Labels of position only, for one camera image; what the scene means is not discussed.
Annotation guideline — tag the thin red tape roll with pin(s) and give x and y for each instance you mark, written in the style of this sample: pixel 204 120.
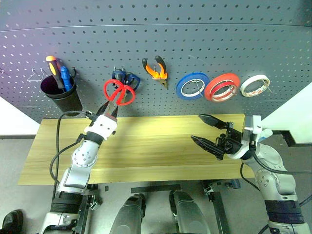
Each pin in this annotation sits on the thin red tape roll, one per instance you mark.
pixel 219 84

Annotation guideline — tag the black plastic cup holder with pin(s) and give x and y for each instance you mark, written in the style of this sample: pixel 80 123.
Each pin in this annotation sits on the black plastic cup holder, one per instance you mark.
pixel 68 102

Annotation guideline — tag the grey metal pegboard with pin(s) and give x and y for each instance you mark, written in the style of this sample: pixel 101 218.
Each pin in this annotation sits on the grey metal pegboard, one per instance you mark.
pixel 156 36

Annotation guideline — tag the small black block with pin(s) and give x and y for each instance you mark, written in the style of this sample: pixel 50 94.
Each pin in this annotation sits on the small black block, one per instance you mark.
pixel 106 188

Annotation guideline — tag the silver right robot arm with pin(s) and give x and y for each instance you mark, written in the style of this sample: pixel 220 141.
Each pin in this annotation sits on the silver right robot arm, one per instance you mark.
pixel 275 180

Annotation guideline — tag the black metal table crossbar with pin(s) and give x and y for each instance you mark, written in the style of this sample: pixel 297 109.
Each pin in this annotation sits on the black metal table crossbar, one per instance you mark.
pixel 156 188

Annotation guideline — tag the orange and black screwdriver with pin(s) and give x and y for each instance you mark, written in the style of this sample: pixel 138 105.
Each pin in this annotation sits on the orange and black screwdriver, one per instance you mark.
pixel 52 67

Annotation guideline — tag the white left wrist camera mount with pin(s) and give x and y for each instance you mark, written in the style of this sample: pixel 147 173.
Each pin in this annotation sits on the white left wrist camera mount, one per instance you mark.
pixel 103 125

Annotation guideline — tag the silver double peg hook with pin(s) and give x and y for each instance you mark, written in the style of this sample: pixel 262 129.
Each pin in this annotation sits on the silver double peg hook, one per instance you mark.
pixel 123 68

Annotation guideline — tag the black leather shoe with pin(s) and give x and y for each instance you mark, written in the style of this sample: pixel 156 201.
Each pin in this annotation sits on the black leather shoe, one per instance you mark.
pixel 12 221

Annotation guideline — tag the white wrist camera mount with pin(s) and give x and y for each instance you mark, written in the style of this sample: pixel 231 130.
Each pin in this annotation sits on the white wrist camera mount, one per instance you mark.
pixel 103 125
pixel 257 124

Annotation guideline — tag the black metal table leg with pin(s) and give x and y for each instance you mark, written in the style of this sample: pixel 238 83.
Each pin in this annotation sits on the black metal table leg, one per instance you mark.
pixel 219 209
pixel 85 214

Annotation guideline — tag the wide red tape roll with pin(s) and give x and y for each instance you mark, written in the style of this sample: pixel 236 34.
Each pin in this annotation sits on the wide red tape roll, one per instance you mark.
pixel 220 77

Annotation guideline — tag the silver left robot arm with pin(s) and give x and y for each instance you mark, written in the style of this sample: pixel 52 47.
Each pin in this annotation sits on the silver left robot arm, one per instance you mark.
pixel 84 156

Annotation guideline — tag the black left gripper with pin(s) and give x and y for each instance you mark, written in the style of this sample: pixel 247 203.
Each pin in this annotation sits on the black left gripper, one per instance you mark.
pixel 108 113

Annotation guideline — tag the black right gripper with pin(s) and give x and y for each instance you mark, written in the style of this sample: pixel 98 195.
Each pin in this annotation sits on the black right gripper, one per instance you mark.
pixel 231 141

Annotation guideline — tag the white tape roll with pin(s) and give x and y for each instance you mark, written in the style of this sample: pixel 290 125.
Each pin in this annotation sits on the white tape roll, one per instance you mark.
pixel 253 77

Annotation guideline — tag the black cup hanger hook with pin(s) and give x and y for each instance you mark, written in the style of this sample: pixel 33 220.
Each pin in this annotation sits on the black cup hanger hook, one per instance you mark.
pixel 73 72

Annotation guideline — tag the dark grey rounded shell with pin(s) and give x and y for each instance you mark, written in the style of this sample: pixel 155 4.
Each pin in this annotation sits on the dark grey rounded shell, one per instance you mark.
pixel 129 217
pixel 187 214

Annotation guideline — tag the orange and black pliers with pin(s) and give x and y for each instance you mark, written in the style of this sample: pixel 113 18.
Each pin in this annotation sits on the orange and black pliers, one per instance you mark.
pixel 150 70

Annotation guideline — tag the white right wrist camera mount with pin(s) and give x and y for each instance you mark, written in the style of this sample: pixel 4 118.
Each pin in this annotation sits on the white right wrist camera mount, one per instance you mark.
pixel 257 124

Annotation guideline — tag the blue tape roll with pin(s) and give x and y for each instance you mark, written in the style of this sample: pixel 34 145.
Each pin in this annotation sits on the blue tape roll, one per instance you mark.
pixel 180 85

